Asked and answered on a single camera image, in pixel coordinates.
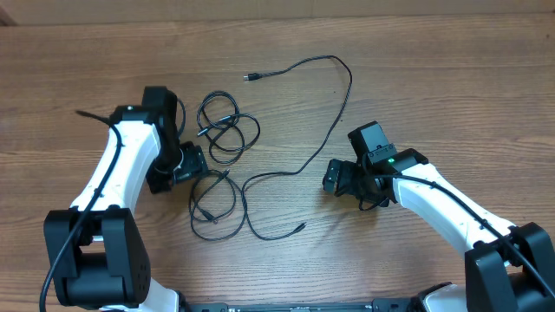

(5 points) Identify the short black cable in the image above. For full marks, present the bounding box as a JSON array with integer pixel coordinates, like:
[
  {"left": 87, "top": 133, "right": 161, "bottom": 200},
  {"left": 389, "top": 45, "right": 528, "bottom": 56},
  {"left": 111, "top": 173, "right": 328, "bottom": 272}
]
[
  {"left": 188, "top": 168, "right": 248, "bottom": 242},
  {"left": 196, "top": 90, "right": 262, "bottom": 166}
]

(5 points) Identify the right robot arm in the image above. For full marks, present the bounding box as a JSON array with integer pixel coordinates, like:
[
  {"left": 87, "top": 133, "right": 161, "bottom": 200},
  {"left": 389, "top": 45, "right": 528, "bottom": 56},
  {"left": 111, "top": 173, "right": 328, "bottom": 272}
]
[{"left": 323, "top": 121, "right": 554, "bottom": 312}]

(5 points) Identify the long black USB cable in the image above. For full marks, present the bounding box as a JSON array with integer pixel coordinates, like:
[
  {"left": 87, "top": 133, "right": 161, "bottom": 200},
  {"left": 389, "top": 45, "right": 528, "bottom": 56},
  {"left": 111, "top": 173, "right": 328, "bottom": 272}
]
[{"left": 240, "top": 55, "right": 353, "bottom": 242}]

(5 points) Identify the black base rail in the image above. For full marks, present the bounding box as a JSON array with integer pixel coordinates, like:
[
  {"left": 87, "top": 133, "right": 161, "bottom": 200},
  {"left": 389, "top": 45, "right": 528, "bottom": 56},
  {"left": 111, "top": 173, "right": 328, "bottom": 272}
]
[{"left": 180, "top": 298, "right": 426, "bottom": 312}]

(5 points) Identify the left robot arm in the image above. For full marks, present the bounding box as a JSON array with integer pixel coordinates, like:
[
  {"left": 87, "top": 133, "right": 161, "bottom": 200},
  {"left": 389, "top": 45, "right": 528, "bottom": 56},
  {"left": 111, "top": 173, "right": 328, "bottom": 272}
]
[{"left": 38, "top": 86, "right": 208, "bottom": 311}]

